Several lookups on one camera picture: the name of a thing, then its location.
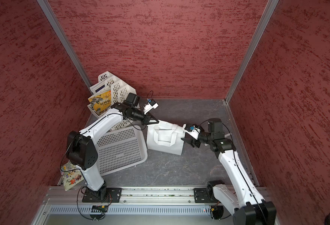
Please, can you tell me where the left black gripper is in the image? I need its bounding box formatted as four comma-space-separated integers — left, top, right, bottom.
127, 107, 159, 126

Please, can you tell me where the white insulated delivery bag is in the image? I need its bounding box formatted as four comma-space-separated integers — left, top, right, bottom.
146, 121, 185, 156

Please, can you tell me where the white perforated plastic basket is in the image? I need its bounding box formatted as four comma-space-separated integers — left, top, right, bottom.
96, 125, 148, 176

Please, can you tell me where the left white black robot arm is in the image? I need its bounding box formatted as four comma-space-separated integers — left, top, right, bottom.
64, 93, 159, 201

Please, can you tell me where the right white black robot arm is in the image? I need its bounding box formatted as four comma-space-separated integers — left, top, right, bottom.
182, 118, 277, 225

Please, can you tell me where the yellow illustrated book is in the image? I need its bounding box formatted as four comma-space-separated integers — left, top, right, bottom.
88, 91, 112, 115

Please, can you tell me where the white booklet with blue stripe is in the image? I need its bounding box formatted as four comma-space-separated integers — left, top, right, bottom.
90, 77, 114, 94

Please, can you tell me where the colourful children's book on table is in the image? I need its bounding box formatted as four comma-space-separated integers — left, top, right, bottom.
60, 161, 84, 191

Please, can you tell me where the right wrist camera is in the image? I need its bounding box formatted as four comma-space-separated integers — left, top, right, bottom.
182, 124, 201, 140

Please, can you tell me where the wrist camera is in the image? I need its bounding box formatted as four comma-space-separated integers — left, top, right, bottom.
182, 124, 201, 140
143, 98, 158, 114

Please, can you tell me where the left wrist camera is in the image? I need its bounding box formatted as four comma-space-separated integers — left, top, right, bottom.
143, 98, 158, 114

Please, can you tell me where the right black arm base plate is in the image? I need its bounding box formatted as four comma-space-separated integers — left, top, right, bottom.
193, 188, 211, 203

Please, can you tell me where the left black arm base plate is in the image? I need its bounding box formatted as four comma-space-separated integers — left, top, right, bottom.
82, 187, 122, 203

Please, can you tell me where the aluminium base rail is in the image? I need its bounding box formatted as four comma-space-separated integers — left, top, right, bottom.
42, 186, 217, 205

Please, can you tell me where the right aluminium corner post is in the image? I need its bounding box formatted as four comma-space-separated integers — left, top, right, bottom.
225, 0, 279, 105

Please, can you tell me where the aluminium corner post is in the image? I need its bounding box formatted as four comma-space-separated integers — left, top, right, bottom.
37, 0, 92, 91
225, 0, 279, 105

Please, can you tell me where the left aluminium corner post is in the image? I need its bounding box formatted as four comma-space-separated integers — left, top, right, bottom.
37, 0, 92, 91

